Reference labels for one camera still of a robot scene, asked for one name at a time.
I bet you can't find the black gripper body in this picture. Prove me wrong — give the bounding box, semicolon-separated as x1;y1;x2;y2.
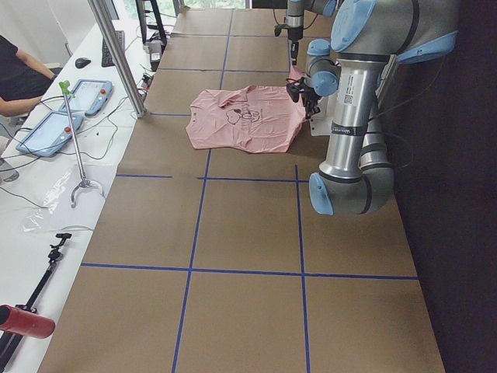
286;77;321;113
289;39;300;65

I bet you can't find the pink Snoopy t-shirt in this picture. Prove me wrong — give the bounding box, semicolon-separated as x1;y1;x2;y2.
186;85;305;154

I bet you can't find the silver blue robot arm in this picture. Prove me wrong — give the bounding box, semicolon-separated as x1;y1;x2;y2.
274;0;338;66
284;1;460;215

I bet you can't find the black keyboard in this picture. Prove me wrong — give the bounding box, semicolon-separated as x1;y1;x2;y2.
100;30;126;68

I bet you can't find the far blue teach pendant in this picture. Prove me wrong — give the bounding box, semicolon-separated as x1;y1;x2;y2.
59;79;113;117

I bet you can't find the blue teach pendant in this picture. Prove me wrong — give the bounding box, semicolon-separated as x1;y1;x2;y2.
16;111;72;157
59;79;113;117

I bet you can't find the black computer mouse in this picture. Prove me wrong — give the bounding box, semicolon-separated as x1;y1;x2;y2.
75;58;92;69

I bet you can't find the clear plastic bag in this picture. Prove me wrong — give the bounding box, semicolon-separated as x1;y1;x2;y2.
22;164;116;232

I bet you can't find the near blue teach pendant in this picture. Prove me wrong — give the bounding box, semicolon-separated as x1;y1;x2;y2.
16;111;72;157

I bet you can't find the seated person in black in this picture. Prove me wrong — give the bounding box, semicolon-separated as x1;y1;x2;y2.
1;36;57;117

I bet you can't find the red cylinder can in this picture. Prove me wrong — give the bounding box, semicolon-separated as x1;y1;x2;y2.
1;305;56;339

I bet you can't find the black selfie stick tripod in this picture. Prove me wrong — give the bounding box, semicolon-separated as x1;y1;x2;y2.
0;232;74;370

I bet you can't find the aluminium frame post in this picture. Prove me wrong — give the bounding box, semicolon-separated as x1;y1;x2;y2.
88;0;146;118

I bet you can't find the green handled reacher grabber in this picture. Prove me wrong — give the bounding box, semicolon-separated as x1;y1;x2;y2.
58;80;104;209

